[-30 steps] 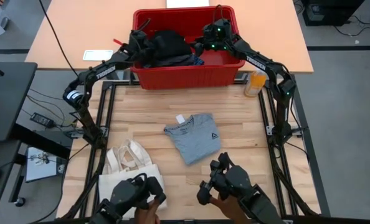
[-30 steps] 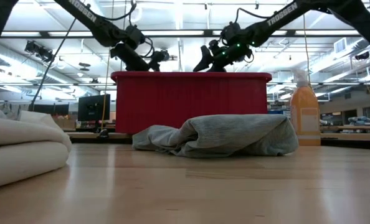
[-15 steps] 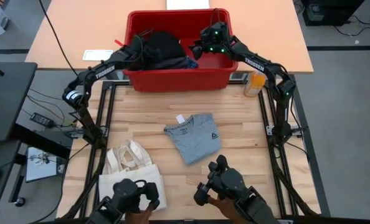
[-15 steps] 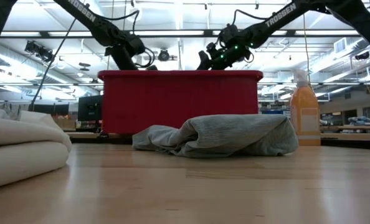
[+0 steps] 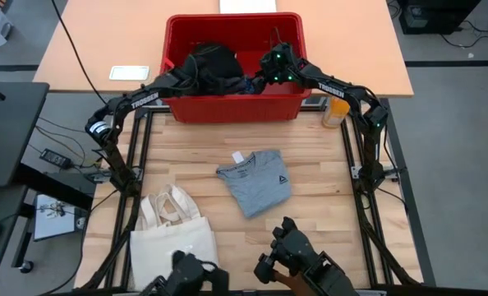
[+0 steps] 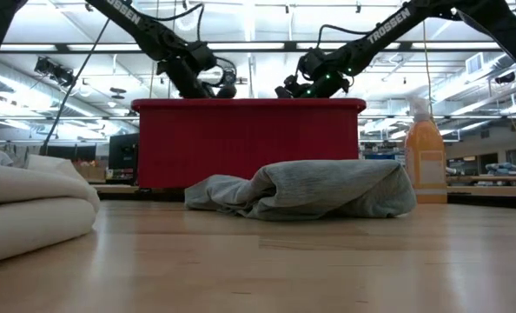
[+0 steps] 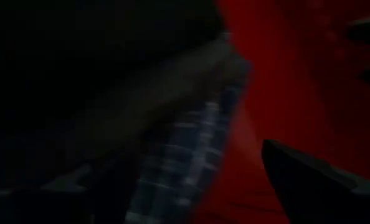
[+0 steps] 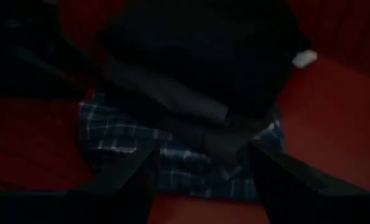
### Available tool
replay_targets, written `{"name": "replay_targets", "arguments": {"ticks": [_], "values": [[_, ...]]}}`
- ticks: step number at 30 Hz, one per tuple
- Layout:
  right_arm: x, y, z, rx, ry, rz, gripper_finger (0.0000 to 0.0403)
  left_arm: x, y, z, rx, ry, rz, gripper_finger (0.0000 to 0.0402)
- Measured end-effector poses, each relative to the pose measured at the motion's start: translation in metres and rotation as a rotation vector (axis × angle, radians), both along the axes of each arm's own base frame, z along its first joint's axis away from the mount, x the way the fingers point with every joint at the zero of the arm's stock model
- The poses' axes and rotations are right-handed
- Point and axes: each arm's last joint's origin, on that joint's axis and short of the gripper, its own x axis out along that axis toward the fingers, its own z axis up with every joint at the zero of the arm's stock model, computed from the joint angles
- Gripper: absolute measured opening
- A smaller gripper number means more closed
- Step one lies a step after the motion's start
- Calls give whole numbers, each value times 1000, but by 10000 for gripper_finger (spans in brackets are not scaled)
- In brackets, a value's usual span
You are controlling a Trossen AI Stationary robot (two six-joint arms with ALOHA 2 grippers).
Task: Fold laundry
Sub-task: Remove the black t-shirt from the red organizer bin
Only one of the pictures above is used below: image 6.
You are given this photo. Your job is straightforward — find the black ceiling spotlight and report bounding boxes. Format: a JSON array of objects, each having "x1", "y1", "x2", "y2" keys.
[{"x1": 34, "y1": 56, "x2": 76, "y2": 88}]

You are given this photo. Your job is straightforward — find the red plastic laundry bin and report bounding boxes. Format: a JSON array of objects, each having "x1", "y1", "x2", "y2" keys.
[{"x1": 130, "y1": 97, "x2": 367, "y2": 190}]

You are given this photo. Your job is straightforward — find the orange spray bottle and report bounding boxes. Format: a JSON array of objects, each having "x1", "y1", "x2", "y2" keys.
[{"x1": 404, "y1": 97, "x2": 448, "y2": 204}]

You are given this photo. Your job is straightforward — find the brown cardboard box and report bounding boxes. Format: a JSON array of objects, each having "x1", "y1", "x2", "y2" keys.
[{"x1": 73, "y1": 161, "x2": 108, "y2": 183}]

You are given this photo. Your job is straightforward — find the light grey garment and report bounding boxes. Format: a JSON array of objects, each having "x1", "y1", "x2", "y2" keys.
[{"x1": 183, "y1": 158, "x2": 418, "y2": 222}]

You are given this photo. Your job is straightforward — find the blue crate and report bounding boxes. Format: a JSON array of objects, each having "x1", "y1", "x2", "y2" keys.
[{"x1": 364, "y1": 151, "x2": 400, "y2": 162}]

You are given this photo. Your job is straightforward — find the black aluminium table frame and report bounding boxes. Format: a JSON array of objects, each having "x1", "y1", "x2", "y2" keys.
[{"x1": 93, "y1": 190, "x2": 516, "y2": 209}]

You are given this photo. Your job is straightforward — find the blue grey machine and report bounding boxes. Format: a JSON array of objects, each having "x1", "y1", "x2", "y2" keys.
[{"x1": 486, "y1": 162, "x2": 516, "y2": 176}]

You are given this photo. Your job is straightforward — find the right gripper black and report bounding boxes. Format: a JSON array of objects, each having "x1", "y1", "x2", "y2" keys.
[{"x1": 275, "y1": 74, "x2": 305, "y2": 99}]

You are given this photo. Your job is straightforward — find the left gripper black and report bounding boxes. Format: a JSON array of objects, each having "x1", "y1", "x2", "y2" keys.
[{"x1": 169, "y1": 68, "x2": 216, "y2": 99}]

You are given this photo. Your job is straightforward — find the long black cable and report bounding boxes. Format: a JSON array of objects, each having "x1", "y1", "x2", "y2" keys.
[{"x1": 40, "y1": 17, "x2": 112, "y2": 156}]

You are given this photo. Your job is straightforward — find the black monitor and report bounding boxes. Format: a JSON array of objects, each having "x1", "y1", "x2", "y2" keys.
[{"x1": 108, "y1": 132, "x2": 140, "y2": 171}]

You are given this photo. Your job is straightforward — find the white canvas tote bag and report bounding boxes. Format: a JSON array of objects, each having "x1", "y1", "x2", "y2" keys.
[{"x1": 0, "y1": 154, "x2": 102, "y2": 266}]

